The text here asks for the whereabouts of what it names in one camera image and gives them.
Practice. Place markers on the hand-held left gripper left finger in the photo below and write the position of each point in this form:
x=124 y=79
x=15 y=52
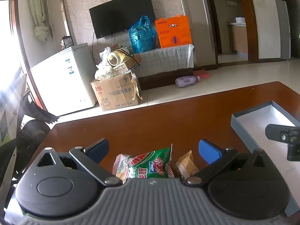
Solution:
x=100 y=146

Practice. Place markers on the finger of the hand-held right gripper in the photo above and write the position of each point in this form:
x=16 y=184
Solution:
x=276 y=132

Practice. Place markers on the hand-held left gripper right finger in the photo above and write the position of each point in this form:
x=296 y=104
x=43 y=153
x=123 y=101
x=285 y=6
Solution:
x=208 y=150

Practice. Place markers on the grey cardboard box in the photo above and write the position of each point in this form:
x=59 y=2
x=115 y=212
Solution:
x=257 y=119

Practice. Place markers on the brown snack packet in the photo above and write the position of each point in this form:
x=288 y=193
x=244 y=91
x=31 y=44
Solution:
x=186 y=166

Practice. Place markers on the green snack packet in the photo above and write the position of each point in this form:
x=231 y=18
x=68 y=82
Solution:
x=145 y=164

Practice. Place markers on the large printed cardboard box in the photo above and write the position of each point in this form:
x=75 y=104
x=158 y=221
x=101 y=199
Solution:
x=114 y=93

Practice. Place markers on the black and white scooter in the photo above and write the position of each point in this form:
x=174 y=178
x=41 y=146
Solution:
x=30 y=133

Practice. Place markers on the purple bottle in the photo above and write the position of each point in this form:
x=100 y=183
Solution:
x=186 y=81

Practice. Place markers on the white mini fridge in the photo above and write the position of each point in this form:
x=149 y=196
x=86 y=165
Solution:
x=63 y=84

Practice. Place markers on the white plastic bag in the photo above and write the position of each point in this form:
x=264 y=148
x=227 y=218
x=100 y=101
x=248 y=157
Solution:
x=104 y=72

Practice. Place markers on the pink flat box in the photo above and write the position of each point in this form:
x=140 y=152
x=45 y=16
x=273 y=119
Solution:
x=202 y=73

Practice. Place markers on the dark wooden tv cabinet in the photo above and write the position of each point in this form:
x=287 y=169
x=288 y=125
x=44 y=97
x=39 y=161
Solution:
x=164 y=79

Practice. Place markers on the small cardboard box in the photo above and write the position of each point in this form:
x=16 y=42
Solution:
x=126 y=66

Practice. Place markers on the yellowish tape roll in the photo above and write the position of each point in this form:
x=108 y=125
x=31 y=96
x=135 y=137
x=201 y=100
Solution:
x=114 y=58

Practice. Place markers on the wooden kitchen cabinet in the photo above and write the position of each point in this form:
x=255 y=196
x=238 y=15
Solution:
x=239 y=38

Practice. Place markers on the white cabinet cover cloth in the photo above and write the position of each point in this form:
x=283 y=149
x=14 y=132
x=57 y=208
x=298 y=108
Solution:
x=164 y=56

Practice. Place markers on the grey refrigerator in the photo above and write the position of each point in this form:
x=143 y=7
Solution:
x=283 y=28

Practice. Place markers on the small framed object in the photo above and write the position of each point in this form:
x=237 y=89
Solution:
x=67 y=42

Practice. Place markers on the blue plastic bag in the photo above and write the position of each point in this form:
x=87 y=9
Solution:
x=141 y=37

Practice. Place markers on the white basin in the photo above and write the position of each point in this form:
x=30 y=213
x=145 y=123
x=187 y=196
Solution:
x=240 y=20

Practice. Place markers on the orange gift box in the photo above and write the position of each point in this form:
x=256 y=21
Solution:
x=174 y=32

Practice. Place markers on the black television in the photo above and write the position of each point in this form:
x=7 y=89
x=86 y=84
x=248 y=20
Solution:
x=121 y=14

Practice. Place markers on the cream curtain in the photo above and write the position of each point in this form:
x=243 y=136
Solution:
x=38 y=4

